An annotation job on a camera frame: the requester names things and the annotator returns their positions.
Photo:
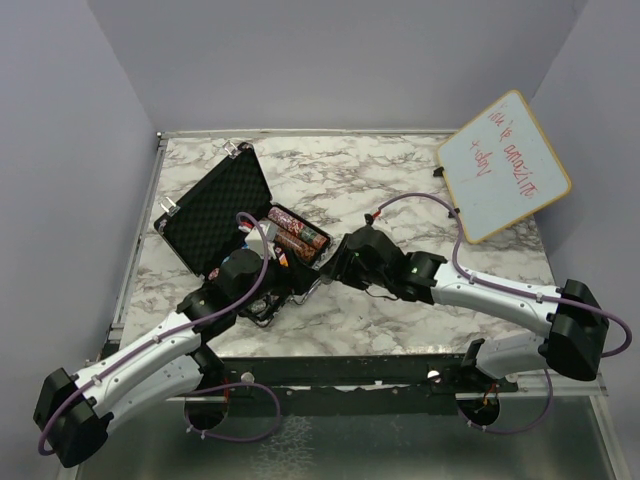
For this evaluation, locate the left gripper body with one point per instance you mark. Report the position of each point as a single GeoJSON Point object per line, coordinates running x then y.
{"type": "Point", "coordinates": [284, 281]}

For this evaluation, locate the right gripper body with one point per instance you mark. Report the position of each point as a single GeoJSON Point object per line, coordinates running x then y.
{"type": "Point", "coordinates": [348, 268]}

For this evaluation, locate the black foam-lined poker case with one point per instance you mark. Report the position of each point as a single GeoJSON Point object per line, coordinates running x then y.
{"type": "Point", "coordinates": [201, 228]}

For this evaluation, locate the grey poker chip stack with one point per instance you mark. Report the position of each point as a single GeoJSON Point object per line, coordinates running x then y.
{"type": "Point", "coordinates": [280, 217]}

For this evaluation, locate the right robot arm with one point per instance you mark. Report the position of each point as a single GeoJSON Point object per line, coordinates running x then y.
{"type": "Point", "coordinates": [564, 328]}

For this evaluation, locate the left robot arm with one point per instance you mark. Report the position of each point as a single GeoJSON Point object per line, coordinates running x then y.
{"type": "Point", "coordinates": [76, 412]}

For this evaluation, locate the orange black chip row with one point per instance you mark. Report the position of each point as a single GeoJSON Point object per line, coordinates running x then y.
{"type": "Point", "coordinates": [304, 251]}

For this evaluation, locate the red green chip row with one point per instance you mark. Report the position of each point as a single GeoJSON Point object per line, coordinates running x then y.
{"type": "Point", "coordinates": [308, 235]}

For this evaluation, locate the green grey chip row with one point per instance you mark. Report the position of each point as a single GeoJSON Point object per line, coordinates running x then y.
{"type": "Point", "coordinates": [258, 307]}

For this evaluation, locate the white dry-erase board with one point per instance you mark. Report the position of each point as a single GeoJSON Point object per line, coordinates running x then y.
{"type": "Point", "coordinates": [500, 168]}

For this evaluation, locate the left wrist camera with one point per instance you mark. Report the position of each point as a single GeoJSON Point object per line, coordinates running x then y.
{"type": "Point", "coordinates": [260, 239]}

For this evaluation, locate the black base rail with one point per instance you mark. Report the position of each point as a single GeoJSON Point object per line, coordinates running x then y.
{"type": "Point", "coordinates": [342, 385]}

